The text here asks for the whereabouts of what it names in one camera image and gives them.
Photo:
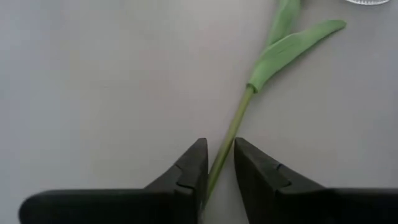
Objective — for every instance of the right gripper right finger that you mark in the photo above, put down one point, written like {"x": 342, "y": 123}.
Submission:
{"x": 295, "y": 205}

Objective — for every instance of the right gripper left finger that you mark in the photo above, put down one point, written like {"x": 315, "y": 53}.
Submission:
{"x": 140, "y": 207}

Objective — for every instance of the round ribbed glass vase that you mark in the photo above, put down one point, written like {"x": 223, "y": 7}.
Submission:
{"x": 367, "y": 2}

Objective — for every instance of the pink yellow artificial tulip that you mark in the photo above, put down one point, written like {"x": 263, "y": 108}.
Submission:
{"x": 280, "y": 53}

